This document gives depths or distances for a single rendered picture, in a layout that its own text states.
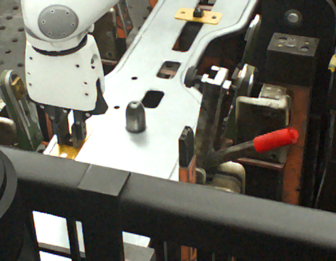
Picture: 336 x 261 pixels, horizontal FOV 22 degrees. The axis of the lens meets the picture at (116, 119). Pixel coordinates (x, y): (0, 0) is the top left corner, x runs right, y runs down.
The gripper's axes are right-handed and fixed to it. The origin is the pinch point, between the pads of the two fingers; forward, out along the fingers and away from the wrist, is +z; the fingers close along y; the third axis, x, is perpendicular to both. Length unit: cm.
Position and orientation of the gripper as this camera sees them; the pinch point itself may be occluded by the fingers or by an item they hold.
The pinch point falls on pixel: (70, 129)
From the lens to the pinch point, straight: 122.0
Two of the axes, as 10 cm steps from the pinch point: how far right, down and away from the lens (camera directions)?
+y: -9.3, -1.7, 3.2
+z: 0.6, 7.9, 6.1
